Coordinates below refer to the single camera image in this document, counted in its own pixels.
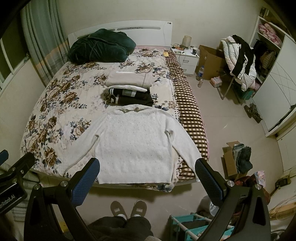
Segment white knit sweater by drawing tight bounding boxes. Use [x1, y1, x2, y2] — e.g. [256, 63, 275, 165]
[57, 105, 201, 184]

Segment small cardboard box with clothes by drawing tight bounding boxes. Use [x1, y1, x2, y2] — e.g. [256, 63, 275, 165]
[221, 141, 253, 181]

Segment teal laundry rack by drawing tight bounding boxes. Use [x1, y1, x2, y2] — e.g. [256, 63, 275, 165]
[169, 211, 235, 241]

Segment left grey slipper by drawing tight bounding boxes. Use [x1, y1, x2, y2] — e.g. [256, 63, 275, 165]
[110, 201, 127, 220]

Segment grey slipper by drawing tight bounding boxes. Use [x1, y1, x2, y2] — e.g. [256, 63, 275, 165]
[110, 201, 127, 220]
[130, 200, 147, 217]

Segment right grey slipper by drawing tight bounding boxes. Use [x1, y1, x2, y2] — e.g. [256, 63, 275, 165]
[130, 200, 147, 217]

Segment dark shoes pair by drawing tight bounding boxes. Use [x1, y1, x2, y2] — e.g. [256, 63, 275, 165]
[244, 103, 262, 123]

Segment folded black white garment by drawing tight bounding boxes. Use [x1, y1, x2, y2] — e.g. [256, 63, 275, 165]
[108, 85, 154, 106]

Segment white wardrobe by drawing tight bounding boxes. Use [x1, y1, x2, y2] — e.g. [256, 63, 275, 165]
[249, 16, 295, 137]

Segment green curtain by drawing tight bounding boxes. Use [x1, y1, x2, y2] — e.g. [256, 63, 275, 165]
[21, 1, 69, 85]

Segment brown checkered blanket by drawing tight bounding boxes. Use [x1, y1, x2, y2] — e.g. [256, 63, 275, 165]
[165, 51, 208, 180]

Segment pink tissue pack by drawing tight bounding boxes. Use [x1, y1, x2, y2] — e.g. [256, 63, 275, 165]
[210, 76, 222, 88]

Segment small glass jar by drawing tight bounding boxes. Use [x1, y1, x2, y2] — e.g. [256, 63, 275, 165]
[198, 79, 204, 88]

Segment dark green velvet duvet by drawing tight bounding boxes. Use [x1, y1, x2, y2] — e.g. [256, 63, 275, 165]
[68, 29, 136, 65]

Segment folded beige garment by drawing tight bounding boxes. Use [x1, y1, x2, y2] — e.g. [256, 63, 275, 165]
[105, 71, 156, 88]

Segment plastic water bottle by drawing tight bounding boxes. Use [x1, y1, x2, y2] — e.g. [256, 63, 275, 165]
[196, 66, 204, 81]

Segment black jacket white stripes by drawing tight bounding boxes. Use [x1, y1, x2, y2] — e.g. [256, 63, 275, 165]
[232, 35, 254, 79]

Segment large open cardboard box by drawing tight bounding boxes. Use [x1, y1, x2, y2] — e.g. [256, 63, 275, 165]
[195, 45, 226, 80]

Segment white bedside table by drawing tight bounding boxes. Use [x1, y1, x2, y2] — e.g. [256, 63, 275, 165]
[171, 46, 200, 76]

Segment white bed headboard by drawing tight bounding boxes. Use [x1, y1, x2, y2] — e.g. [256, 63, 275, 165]
[68, 20, 173, 47]

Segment beige cylindrical lamp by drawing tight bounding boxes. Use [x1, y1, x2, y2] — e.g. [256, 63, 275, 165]
[182, 35, 192, 49]

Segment pink folded quilt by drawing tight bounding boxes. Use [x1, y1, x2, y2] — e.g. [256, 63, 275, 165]
[258, 23, 282, 47]

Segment window frame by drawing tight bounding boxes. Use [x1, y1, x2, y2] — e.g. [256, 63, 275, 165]
[1, 37, 29, 92]

